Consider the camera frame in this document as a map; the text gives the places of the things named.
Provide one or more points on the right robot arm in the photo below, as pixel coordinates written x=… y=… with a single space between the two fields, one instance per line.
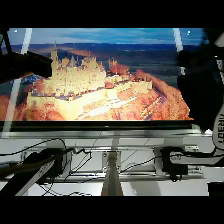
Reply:
x=220 y=133

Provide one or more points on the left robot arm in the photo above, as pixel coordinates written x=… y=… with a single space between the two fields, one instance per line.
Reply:
x=33 y=176

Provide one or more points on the silver frame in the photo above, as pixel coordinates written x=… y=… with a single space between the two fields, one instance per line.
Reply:
x=112 y=175

